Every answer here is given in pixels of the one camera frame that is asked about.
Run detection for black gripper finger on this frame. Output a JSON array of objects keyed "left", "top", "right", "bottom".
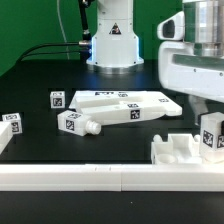
[{"left": 188, "top": 95, "right": 208, "bottom": 125}]

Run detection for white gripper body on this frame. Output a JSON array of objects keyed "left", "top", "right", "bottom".
[{"left": 158, "top": 41, "right": 224, "bottom": 103}]

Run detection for white chair seat plate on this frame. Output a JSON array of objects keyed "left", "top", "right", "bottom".
[{"left": 151, "top": 134, "right": 224, "bottom": 165}]

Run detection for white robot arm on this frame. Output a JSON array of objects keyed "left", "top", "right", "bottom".
[{"left": 87, "top": 0, "right": 224, "bottom": 115}]

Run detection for white chair back pieces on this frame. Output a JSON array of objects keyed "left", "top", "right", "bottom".
[{"left": 69, "top": 90, "right": 182, "bottom": 125}]

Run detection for small white tagged cube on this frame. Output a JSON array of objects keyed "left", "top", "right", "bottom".
[
  {"left": 50, "top": 91, "right": 65, "bottom": 108},
  {"left": 2, "top": 113, "right": 22, "bottom": 134}
]

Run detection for small white tagged cube left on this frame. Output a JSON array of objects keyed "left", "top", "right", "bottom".
[{"left": 2, "top": 113, "right": 22, "bottom": 134}]

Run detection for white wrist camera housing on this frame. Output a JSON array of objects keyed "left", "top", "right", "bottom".
[{"left": 157, "top": 11, "right": 185, "bottom": 41}]

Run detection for white U-shaped fence wall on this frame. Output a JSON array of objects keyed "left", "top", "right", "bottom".
[{"left": 0, "top": 161, "right": 224, "bottom": 192}]

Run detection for black cables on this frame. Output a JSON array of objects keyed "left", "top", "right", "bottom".
[{"left": 18, "top": 0, "right": 93, "bottom": 63}]

